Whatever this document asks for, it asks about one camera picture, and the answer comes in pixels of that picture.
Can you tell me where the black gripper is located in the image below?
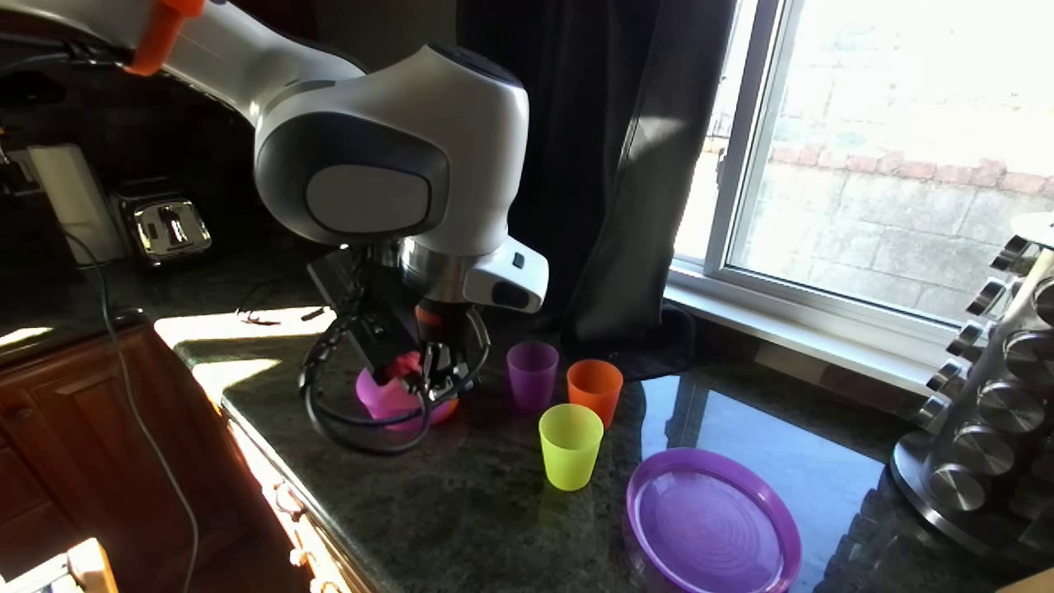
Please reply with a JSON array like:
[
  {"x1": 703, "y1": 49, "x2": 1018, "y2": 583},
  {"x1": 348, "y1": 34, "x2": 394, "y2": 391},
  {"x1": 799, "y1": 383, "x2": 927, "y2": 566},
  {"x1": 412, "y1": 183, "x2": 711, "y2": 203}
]
[{"x1": 304, "y1": 247, "x2": 463, "y2": 407}]

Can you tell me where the purple plastic bowl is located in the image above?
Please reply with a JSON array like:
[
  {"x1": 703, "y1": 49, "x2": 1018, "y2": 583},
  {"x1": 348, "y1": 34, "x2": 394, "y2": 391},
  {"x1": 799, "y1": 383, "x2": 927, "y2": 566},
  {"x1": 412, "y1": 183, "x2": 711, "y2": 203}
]
[{"x1": 348, "y1": 349, "x2": 463, "y2": 433}]

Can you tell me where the purple plastic cup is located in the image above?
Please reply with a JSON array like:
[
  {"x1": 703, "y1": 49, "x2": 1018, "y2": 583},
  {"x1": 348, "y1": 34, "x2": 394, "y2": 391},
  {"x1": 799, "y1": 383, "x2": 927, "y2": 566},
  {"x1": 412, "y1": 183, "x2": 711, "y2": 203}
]
[{"x1": 504, "y1": 340, "x2": 562, "y2": 415}]

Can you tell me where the green plastic cup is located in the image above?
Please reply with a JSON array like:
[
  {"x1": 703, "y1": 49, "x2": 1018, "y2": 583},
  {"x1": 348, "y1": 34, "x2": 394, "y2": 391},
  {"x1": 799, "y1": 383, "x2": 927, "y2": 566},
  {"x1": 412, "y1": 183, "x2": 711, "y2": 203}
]
[{"x1": 535, "y1": 401, "x2": 608, "y2": 494}]

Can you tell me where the orange clip on arm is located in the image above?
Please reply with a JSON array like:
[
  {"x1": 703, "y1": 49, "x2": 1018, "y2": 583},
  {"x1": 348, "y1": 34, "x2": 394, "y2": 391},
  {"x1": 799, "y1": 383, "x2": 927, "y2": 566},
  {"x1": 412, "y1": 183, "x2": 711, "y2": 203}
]
[{"x1": 123, "y1": 0, "x2": 208, "y2": 78}]

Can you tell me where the orange plastic cup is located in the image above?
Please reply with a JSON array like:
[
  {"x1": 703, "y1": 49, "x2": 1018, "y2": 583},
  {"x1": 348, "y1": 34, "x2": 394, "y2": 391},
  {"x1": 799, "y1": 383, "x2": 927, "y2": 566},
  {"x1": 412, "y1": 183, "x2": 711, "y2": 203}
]
[{"x1": 562, "y1": 355, "x2": 628, "y2": 433}]

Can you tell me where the dark curtain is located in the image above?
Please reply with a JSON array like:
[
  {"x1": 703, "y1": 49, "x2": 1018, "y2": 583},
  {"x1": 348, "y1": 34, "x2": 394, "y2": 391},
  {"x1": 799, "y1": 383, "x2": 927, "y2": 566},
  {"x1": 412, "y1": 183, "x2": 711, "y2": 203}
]
[{"x1": 452, "y1": 0, "x2": 742, "y2": 383}]

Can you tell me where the silver toaster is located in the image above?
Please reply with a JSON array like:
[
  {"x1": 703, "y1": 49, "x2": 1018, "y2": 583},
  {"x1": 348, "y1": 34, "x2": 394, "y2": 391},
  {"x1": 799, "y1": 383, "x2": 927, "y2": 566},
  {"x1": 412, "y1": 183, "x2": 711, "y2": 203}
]
[{"x1": 111, "y1": 183, "x2": 216, "y2": 268}]

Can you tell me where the wooden cabinet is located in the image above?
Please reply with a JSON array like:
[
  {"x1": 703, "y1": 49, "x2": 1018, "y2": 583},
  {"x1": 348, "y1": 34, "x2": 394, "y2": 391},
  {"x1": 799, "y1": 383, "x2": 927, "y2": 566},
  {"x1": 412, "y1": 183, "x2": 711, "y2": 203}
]
[{"x1": 0, "y1": 320, "x2": 285, "y2": 593}]

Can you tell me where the purple plastic plate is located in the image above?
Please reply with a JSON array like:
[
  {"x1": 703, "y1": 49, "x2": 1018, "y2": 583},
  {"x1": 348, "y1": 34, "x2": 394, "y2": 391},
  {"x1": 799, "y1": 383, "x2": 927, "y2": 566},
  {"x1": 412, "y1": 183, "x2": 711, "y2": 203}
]
[{"x1": 623, "y1": 445, "x2": 808, "y2": 593}]

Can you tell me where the metal spice rack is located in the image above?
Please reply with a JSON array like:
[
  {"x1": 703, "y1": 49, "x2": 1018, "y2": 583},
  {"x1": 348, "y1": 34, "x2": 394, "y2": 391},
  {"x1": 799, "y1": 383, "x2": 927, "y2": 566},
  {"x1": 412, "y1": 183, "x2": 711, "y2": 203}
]
[{"x1": 887, "y1": 210, "x2": 1054, "y2": 571}]

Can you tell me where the thin white cable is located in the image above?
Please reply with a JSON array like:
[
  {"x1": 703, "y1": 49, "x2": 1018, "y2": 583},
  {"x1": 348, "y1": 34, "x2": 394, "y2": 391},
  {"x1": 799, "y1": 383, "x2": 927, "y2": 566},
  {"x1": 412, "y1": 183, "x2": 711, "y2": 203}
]
[{"x1": 62, "y1": 226, "x2": 208, "y2": 593}]

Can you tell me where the window with white frame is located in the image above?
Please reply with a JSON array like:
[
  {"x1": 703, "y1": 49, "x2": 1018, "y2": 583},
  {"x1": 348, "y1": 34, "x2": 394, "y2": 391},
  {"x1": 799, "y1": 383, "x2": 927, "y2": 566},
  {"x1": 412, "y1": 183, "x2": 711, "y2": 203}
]
[{"x1": 663, "y1": 0, "x2": 1054, "y2": 401}]

